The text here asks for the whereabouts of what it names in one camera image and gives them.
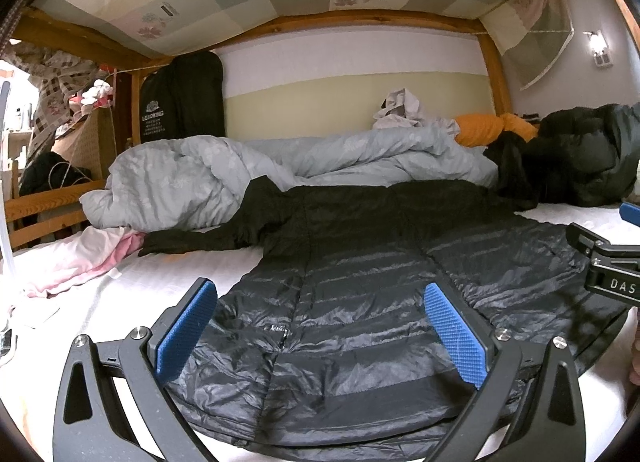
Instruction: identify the patterned clothes pile left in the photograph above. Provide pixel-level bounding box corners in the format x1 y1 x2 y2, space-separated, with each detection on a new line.
1 41 115 196

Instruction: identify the checkered hanging curtain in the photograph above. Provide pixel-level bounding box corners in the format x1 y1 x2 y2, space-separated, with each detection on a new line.
480 0 574 89

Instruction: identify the light grey-blue duvet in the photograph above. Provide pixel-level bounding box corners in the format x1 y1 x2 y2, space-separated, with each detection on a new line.
80 126 498 232

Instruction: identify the person right hand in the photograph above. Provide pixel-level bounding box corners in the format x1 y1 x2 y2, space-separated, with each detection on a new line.
629 337 640 386

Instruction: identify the grey white crumpled garment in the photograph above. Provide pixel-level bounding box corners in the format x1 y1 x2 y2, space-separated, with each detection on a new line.
372 88 460 137

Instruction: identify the dark green fur-hood parka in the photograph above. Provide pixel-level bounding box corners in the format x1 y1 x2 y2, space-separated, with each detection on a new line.
484 103 639 211

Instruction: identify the orange pillow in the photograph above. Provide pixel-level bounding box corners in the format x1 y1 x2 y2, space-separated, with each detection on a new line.
454 113 538 148

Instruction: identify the black hanging garment bag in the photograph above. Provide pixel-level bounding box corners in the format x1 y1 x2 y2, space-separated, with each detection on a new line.
139 50 226 143

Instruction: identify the pink white cloth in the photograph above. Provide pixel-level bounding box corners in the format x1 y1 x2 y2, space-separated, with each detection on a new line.
18 227 145 297

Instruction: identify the black down puffer jacket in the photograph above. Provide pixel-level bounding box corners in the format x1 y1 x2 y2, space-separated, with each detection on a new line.
143 177 627 461

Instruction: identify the wooden bunk bed frame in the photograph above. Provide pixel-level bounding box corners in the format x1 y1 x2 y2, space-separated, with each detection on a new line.
4 5 514 251

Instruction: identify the wall lamp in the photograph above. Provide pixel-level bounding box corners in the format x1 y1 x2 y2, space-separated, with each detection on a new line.
584 30 613 68

